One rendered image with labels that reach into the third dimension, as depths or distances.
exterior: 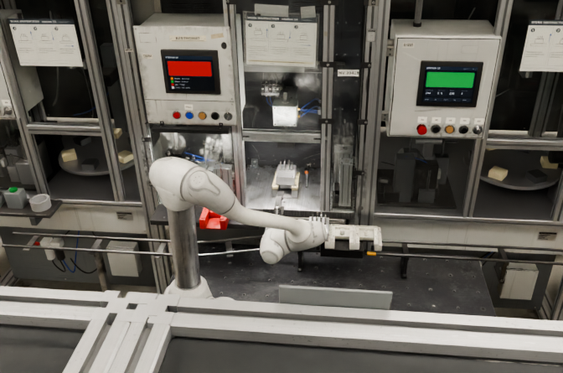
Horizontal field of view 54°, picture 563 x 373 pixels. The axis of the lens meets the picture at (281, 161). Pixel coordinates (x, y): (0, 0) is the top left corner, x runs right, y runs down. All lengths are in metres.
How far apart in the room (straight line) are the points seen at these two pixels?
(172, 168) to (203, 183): 0.17
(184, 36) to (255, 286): 1.19
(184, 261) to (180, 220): 0.19
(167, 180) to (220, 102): 0.66
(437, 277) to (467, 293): 0.16
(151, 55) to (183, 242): 0.86
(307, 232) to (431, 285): 0.75
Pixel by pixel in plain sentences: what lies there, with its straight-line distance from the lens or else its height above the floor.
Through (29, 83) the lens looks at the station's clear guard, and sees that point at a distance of 2.83.
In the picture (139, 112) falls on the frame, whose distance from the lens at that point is 2.64.
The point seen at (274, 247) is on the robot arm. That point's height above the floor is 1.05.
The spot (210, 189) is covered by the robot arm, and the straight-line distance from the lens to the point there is 1.84.
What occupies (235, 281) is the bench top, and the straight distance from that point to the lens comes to 2.69.
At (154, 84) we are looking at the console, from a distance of 2.54.
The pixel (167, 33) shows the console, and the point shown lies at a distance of 2.44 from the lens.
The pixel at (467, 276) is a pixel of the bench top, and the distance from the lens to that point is 2.82.
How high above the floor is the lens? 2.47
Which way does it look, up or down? 30 degrees down
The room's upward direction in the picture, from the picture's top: 1 degrees counter-clockwise
